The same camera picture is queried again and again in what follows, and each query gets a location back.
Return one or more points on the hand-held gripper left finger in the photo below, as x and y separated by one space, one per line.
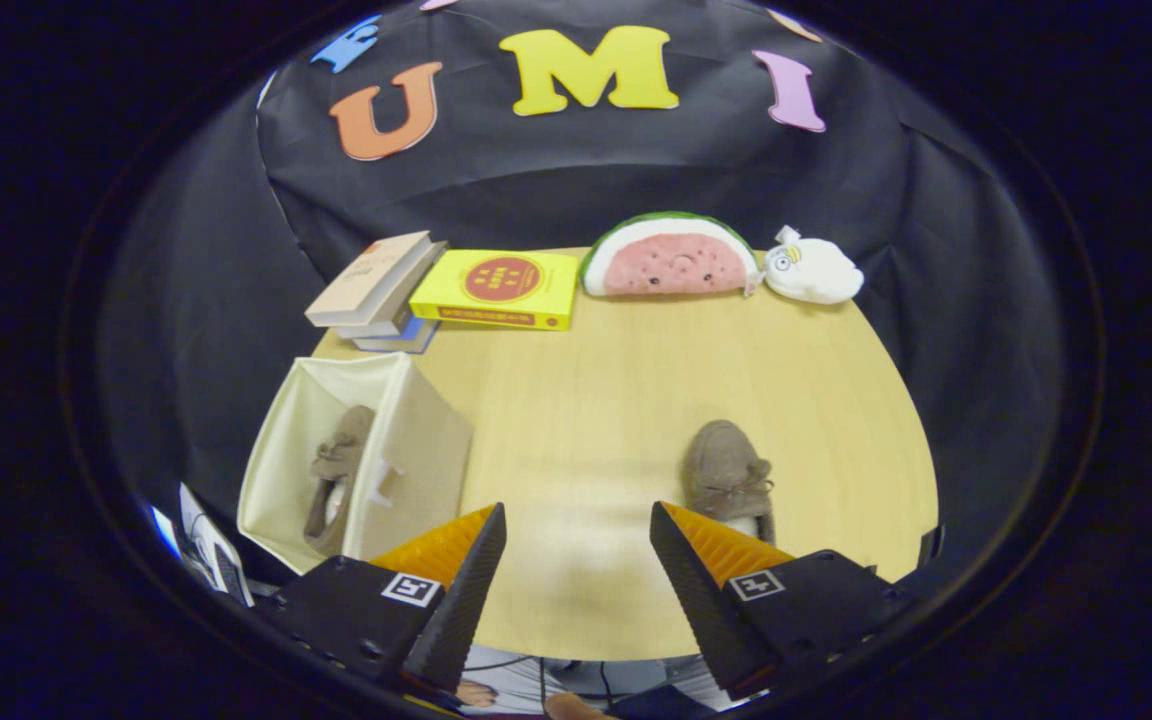
461 600

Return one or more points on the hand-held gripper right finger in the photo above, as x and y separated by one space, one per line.
701 605

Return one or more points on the brown shoe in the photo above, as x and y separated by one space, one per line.
721 465
338 470

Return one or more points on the beige fabric storage box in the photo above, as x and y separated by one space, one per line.
416 440

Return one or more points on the person's clothing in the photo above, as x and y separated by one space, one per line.
506 682

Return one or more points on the computer screen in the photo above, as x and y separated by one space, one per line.
211 550

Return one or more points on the blue book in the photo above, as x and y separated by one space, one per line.
406 338

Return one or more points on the grey book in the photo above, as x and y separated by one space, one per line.
406 305

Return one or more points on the yellow book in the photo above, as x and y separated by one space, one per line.
501 285

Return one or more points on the beige book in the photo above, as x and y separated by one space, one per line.
368 280

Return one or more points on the watermelon slice plush toy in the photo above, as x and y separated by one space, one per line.
671 262

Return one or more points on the white plush toy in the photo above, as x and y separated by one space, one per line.
816 270

